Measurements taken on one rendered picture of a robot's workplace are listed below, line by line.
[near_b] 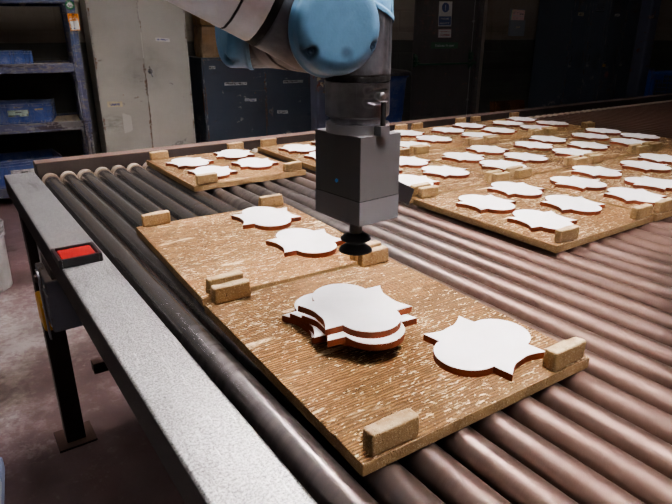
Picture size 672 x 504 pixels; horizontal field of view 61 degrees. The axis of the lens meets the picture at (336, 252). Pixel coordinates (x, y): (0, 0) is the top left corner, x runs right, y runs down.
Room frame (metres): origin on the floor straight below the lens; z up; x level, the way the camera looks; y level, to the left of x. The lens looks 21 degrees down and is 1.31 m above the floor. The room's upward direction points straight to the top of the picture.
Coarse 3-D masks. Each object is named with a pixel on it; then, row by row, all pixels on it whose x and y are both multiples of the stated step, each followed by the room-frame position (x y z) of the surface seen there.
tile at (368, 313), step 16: (320, 288) 0.73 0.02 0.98; (336, 288) 0.73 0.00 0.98; (352, 288) 0.73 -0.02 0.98; (368, 288) 0.73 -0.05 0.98; (304, 304) 0.68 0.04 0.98; (320, 304) 0.68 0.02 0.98; (336, 304) 0.68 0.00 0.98; (352, 304) 0.68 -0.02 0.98; (368, 304) 0.68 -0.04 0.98; (384, 304) 0.68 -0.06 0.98; (400, 304) 0.68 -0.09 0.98; (320, 320) 0.65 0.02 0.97; (336, 320) 0.64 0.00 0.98; (352, 320) 0.64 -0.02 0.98; (368, 320) 0.64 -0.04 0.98; (384, 320) 0.64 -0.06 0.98; (400, 320) 0.64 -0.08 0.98; (368, 336) 0.61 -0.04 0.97; (384, 336) 0.61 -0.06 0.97
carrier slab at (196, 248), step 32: (192, 224) 1.15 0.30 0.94; (224, 224) 1.15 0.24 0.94; (320, 224) 1.15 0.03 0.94; (160, 256) 0.98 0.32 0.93; (192, 256) 0.96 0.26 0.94; (224, 256) 0.96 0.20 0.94; (256, 256) 0.96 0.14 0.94; (288, 256) 0.96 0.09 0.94; (192, 288) 0.83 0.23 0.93; (256, 288) 0.83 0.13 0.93
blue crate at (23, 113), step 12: (0, 108) 4.61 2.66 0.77; (12, 108) 4.64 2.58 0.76; (24, 108) 4.67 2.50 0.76; (36, 108) 4.70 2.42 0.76; (48, 108) 4.73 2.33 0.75; (0, 120) 4.61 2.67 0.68; (12, 120) 4.63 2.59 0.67; (24, 120) 4.66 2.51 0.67; (36, 120) 4.70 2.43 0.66; (48, 120) 4.72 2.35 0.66
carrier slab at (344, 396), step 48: (288, 288) 0.82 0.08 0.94; (384, 288) 0.82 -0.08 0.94; (432, 288) 0.82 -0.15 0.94; (240, 336) 0.67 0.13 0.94; (288, 336) 0.67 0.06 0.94; (288, 384) 0.56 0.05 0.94; (336, 384) 0.56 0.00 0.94; (384, 384) 0.56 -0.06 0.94; (432, 384) 0.56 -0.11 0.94; (480, 384) 0.56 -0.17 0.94; (528, 384) 0.56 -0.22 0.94; (336, 432) 0.47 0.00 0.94; (432, 432) 0.47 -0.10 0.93
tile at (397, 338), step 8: (304, 320) 0.67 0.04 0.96; (312, 320) 0.66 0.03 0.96; (408, 320) 0.66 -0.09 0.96; (416, 320) 0.66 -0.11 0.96; (320, 328) 0.65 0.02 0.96; (400, 328) 0.64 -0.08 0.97; (328, 336) 0.61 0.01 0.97; (336, 336) 0.61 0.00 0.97; (344, 336) 0.62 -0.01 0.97; (352, 336) 0.61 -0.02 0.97; (392, 336) 0.61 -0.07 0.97; (400, 336) 0.61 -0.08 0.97; (328, 344) 0.61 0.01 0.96; (336, 344) 0.61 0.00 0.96; (352, 344) 0.61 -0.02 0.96; (360, 344) 0.60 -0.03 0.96; (368, 344) 0.60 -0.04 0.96; (376, 344) 0.60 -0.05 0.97; (384, 344) 0.60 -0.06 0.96; (392, 344) 0.60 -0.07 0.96
